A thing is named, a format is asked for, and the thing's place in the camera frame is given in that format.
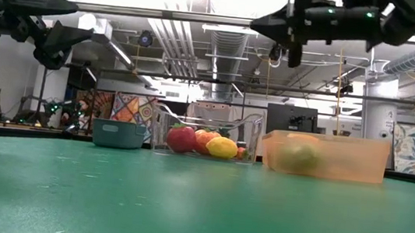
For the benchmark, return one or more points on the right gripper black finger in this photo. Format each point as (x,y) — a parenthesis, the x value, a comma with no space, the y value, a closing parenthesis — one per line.
(279,32)
(279,17)

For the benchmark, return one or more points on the light green toy cucumber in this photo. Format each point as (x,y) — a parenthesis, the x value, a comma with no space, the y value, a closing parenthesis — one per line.
(300,158)

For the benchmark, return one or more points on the yellow toy lemon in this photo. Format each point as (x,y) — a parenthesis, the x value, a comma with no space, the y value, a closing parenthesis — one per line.
(222,148)

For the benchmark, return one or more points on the orange toy bell pepper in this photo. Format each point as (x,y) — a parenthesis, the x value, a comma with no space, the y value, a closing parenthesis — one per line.
(202,141)

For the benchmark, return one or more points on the large red toy tomato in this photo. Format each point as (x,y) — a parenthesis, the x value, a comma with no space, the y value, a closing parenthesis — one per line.
(180,139)

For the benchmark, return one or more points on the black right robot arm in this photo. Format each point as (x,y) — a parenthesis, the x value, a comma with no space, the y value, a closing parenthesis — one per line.
(410,18)

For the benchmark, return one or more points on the white ceiling air unit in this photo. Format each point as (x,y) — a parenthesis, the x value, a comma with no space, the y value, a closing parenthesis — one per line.
(100,24)

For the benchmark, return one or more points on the white ceiling light fixture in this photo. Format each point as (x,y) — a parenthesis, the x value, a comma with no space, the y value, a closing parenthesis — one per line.
(230,29)

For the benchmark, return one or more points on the orange patterned painting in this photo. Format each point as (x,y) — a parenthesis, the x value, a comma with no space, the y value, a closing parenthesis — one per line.
(101,100)

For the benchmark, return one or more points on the overhead light bar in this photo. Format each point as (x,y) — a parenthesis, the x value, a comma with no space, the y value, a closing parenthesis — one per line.
(203,17)

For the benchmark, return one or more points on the black computer monitor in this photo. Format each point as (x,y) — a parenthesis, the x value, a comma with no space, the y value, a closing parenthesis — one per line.
(289,120)

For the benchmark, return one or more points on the clear plastic basket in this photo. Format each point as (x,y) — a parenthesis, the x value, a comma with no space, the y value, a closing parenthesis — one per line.
(256,134)

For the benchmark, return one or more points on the small teal plastic basket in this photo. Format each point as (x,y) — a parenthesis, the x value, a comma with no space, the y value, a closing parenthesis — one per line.
(127,136)

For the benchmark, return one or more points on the translucent orange plastic bin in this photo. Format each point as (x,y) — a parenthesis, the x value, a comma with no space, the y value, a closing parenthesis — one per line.
(363,161)

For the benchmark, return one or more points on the green table mat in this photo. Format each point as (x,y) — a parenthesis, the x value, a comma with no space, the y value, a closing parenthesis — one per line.
(197,209)

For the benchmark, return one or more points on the silver ceiling air duct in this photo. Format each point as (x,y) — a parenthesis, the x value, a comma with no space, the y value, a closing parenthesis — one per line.
(228,44)

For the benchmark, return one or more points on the black aluminium table frame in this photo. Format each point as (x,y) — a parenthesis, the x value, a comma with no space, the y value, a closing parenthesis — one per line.
(13,133)

